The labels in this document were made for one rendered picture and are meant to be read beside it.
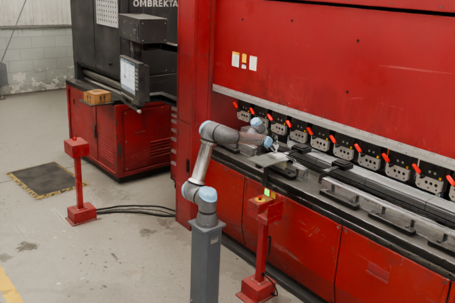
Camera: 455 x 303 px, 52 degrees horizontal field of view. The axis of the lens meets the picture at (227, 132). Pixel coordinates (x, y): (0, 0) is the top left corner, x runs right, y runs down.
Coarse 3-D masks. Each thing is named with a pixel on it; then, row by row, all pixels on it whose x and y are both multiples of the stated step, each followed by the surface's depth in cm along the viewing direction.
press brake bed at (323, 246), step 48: (240, 192) 383; (288, 192) 339; (240, 240) 401; (288, 240) 347; (336, 240) 311; (384, 240) 281; (288, 288) 358; (336, 288) 319; (384, 288) 287; (432, 288) 261
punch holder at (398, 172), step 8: (392, 152) 279; (392, 160) 280; (400, 160) 276; (408, 160) 272; (416, 160) 275; (392, 168) 280; (400, 168) 276; (408, 168) 272; (392, 176) 281; (400, 176) 277; (408, 176) 274
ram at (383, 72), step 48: (240, 0) 360; (240, 48) 369; (288, 48) 330; (336, 48) 298; (384, 48) 272; (432, 48) 250; (240, 96) 379; (288, 96) 338; (336, 96) 305; (384, 96) 277; (432, 96) 254; (384, 144) 283; (432, 144) 259
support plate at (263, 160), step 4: (272, 152) 363; (256, 156) 353; (260, 156) 353; (264, 156) 354; (268, 156) 354; (252, 160) 345; (256, 160) 345; (260, 160) 345; (264, 160) 346; (268, 160) 346; (272, 160) 347; (276, 160) 347; (280, 160) 347; (284, 160) 348; (260, 164) 338; (264, 164) 338; (268, 164) 339; (272, 164) 341
